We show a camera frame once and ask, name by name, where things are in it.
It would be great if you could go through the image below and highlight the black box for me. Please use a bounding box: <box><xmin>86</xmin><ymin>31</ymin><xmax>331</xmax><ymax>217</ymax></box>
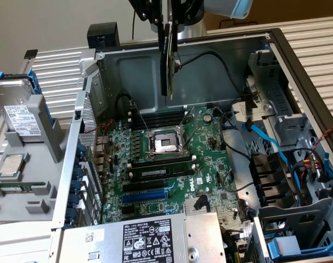
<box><xmin>87</xmin><ymin>21</ymin><xmax>120</xmax><ymax>50</ymax></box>

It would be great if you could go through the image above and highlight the metal disk bay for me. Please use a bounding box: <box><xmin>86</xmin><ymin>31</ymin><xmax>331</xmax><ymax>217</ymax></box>
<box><xmin>252</xmin><ymin>197</ymin><xmax>333</xmax><ymax>263</ymax></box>

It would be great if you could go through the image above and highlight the blue disk carrier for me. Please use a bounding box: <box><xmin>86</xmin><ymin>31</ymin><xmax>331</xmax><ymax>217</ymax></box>
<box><xmin>0</xmin><ymin>68</ymin><xmax>48</xmax><ymax>129</ymax></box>

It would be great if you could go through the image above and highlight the silver finned heatsink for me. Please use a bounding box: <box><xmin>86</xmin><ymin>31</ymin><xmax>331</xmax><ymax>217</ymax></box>
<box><xmin>184</xmin><ymin>197</ymin><xmax>211</xmax><ymax>214</ymax></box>

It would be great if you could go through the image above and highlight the multicolour power wire bundle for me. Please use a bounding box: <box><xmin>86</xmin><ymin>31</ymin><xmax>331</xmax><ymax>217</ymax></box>
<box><xmin>289</xmin><ymin>147</ymin><xmax>333</xmax><ymax>192</ymax></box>

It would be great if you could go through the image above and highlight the green graphics card black cooler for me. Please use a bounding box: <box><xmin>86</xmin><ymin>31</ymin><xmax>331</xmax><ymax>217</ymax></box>
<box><xmin>159</xmin><ymin>23</ymin><xmax>181</xmax><ymax>100</ymax></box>

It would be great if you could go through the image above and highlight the black wire with black plug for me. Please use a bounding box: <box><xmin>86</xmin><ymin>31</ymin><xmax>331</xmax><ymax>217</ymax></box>
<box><xmin>174</xmin><ymin>50</ymin><xmax>259</xmax><ymax>99</ymax></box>

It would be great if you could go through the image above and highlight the open metal PC case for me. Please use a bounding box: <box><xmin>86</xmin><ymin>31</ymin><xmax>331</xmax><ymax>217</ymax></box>
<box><xmin>52</xmin><ymin>27</ymin><xmax>333</xmax><ymax>263</ymax></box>

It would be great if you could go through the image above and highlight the black angled wire plug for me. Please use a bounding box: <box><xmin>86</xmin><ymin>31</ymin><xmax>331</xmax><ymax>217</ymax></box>
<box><xmin>195</xmin><ymin>192</ymin><xmax>211</xmax><ymax>212</ymax></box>

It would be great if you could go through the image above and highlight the silver hard disk white label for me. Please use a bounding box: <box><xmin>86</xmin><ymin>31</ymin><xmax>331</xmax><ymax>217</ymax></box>
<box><xmin>0</xmin><ymin>78</ymin><xmax>45</xmax><ymax>143</ymax></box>

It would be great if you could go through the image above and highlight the metal drive cage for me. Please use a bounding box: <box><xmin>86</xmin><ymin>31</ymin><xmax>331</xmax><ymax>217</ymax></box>
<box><xmin>245</xmin><ymin>49</ymin><xmax>314</xmax><ymax>150</ymax></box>

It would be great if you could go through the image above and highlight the green motherboard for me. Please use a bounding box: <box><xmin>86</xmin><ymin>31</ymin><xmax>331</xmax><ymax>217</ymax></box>
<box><xmin>96</xmin><ymin>105</ymin><xmax>255</xmax><ymax>244</ymax></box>

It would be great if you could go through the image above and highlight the green RAM stick white label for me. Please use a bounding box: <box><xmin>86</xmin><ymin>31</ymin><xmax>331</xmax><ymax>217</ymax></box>
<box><xmin>0</xmin><ymin>182</ymin><xmax>46</xmax><ymax>195</ymax></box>

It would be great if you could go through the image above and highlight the blue flat wire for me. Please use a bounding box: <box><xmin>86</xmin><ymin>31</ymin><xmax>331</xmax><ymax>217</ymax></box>
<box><xmin>241</xmin><ymin>119</ymin><xmax>290</xmax><ymax>167</ymax></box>

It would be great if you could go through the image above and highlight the thin metal locking lever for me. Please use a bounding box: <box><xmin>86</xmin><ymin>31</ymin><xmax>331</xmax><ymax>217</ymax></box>
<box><xmin>129</xmin><ymin>101</ymin><xmax>151</xmax><ymax>134</ymax></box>
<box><xmin>182</xmin><ymin>108</ymin><xmax>199</xmax><ymax>151</ymax></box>

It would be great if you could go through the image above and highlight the grey parts rack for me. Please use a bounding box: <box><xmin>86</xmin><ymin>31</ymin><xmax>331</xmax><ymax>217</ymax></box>
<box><xmin>0</xmin><ymin>70</ymin><xmax>72</xmax><ymax>224</ymax></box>

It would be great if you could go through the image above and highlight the long black expansion slot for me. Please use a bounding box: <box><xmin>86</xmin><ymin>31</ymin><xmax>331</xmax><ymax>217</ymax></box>
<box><xmin>122</xmin><ymin>179</ymin><xmax>166</xmax><ymax>194</ymax></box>

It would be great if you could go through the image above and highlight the thin black wall cable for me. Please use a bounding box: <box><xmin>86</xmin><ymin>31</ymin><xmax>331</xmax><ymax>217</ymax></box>
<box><xmin>131</xmin><ymin>10</ymin><xmax>138</xmax><ymax>39</ymax></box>

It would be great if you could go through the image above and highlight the black RAM slot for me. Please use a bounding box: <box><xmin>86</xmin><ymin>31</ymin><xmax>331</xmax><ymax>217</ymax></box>
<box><xmin>133</xmin><ymin>117</ymin><xmax>185</xmax><ymax>125</ymax></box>
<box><xmin>132</xmin><ymin>109</ymin><xmax>188</xmax><ymax>117</ymax></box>
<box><xmin>135</xmin><ymin>122</ymin><xmax>183</xmax><ymax>130</ymax></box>
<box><xmin>132</xmin><ymin>113</ymin><xmax>187</xmax><ymax>121</ymax></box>

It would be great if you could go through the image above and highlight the red black twisted wire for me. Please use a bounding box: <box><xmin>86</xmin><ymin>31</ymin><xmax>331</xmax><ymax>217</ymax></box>
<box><xmin>311</xmin><ymin>123</ymin><xmax>333</xmax><ymax>151</ymax></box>
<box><xmin>83</xmin><ymin>118</ymin><xmax>115</xmax><ymax>170</ymax></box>

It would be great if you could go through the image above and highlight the blue expansion slot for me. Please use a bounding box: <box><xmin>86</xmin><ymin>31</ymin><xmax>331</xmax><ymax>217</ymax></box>
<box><xmin>121</xmin><ymin>190</ymin><xmax>168</xmax><ymax>204</ymax></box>

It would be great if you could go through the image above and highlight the silver CPU chip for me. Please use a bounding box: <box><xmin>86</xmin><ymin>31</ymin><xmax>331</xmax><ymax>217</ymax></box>
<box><xmin>0</xmin><ymin>153</ymin><xmax>31</xmax><ymax>183</ymax></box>

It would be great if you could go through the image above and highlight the CPU socket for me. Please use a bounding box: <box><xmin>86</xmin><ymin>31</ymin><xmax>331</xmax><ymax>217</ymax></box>
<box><xmin>145</xmin><ymin>125</ymin><xmax>191</xmax><ymax>160</ymax></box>

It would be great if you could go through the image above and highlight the blue disk tray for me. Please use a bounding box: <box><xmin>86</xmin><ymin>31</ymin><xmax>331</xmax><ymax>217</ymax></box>
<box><xmin>266</xmin><ymin>236</ymin><xmax>333</xmax><ymax>263</ymax></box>

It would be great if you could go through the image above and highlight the silver power supply unit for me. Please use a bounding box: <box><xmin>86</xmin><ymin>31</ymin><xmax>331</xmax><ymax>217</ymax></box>
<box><xmin>58</xmin><ymin>212</ymin><xmax>227</xmax><ymax>263</ymax></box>

